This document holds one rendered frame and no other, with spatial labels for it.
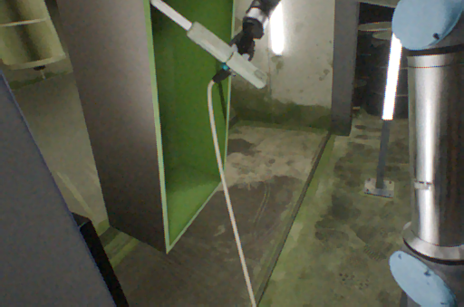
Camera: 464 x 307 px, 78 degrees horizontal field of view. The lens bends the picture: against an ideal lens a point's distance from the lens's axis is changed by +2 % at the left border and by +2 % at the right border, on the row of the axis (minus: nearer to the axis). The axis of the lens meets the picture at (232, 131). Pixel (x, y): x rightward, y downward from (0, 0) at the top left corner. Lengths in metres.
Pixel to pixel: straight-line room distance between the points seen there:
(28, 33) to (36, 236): 1.76
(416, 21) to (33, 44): 1.89
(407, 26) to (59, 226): 0.65
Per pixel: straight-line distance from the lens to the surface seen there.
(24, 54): 2.08
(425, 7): 0.65
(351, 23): 2.88
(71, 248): 0.41
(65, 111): 2.43
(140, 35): 0.91
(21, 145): 0.34
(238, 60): 0.97
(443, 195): 0.77
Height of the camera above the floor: 1.51
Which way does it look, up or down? 26 degrees down
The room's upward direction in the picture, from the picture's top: 8 degrees counter-clockwise
